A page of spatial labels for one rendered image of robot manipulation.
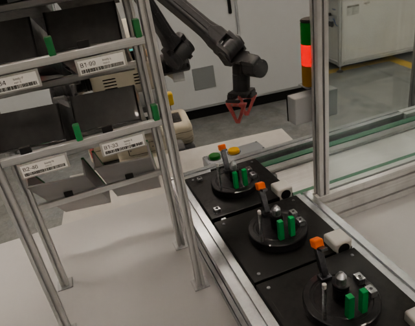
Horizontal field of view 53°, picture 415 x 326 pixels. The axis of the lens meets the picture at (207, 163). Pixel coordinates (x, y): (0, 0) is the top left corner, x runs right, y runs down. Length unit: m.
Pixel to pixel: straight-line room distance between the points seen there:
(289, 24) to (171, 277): 3.54
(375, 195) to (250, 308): 0.57
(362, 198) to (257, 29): 3.17
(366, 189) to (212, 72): 3.12
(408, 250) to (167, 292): 0.61
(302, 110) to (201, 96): 3.24
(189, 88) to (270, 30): 0.98
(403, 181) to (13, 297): 1.12
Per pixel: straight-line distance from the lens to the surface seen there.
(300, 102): 1.04
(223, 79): 4.25
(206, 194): 1.18
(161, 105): 0.80
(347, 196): 1.21
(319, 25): 0.98
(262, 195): 1.01
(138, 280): 1.13
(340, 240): 0.96
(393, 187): 1.30
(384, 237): 1.19
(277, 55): 4.37
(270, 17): 4.28
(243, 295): 0.89
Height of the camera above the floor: 1.60
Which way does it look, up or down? 28 degrees down
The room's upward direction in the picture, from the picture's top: 9 degrees counter-clockwise
